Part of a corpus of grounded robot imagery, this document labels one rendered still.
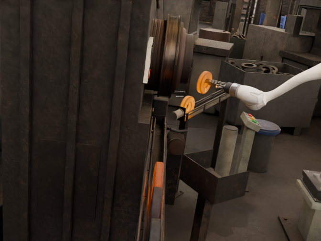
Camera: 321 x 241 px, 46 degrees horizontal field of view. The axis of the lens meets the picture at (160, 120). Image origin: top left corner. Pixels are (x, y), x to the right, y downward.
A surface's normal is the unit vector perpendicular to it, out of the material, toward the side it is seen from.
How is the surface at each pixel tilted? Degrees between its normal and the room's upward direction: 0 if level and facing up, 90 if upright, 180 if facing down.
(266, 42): 90
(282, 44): 90
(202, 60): 90
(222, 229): 0
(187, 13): 90
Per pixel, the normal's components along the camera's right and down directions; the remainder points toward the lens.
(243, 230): 0.13, -0.94
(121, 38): -0.01, 0.33
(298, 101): 0.25, 0.35
